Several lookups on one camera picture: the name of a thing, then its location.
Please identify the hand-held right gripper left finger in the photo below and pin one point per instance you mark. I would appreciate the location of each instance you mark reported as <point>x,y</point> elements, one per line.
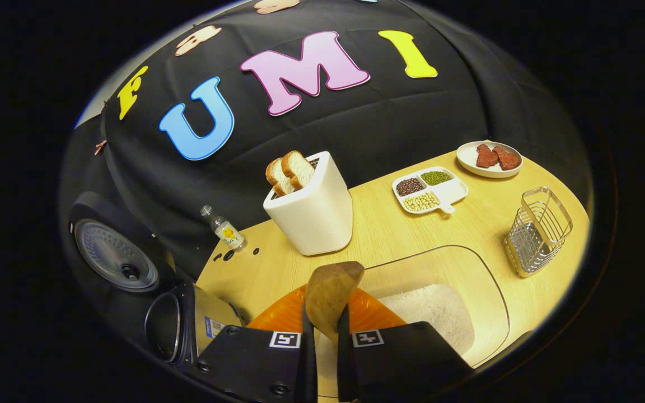
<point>309,364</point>

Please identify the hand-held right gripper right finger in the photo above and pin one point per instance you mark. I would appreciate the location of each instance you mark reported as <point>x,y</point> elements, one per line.
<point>344,364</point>

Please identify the wooden spoon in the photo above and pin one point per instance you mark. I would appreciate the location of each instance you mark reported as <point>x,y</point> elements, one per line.
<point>331,291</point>

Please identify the pile of white rice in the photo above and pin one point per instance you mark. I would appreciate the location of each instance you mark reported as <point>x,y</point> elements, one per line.
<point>434,313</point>

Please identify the dark grey rice cooker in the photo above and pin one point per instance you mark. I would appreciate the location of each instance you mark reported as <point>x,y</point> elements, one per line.
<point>188,324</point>

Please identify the clear plastic rice box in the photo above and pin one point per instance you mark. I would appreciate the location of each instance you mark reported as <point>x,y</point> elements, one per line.
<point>485,313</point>

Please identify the white toaster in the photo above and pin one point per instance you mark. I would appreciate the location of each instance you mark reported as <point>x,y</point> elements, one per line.
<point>311,218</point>

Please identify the small clear drink bottle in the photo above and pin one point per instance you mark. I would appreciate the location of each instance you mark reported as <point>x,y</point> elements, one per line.
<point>227,230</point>

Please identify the heap of pale soybeans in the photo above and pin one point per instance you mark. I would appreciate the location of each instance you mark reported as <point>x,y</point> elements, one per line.
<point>421,201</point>

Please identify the toasted bread slice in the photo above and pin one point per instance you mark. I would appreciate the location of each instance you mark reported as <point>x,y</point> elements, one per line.
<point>299,169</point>
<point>279,178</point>

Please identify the heap of dark beans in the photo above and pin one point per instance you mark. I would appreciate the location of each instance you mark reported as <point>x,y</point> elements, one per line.
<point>410,187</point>

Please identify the white divided dish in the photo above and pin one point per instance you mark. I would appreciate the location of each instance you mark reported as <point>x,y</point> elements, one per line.
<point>452,191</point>

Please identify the heap of green beans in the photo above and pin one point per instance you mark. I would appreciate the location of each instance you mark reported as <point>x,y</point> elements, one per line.
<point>436,178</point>

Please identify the round white plate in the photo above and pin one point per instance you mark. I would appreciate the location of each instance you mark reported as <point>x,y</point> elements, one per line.
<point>468,159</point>

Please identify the black backdrop cloth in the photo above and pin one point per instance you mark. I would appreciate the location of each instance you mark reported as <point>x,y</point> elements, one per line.
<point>356,123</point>

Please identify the red meat slice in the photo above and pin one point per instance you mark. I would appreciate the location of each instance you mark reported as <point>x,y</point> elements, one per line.
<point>508,159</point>
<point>486,157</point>

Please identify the copper cloth clip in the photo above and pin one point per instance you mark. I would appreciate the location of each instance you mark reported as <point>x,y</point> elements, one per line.
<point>100,147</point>

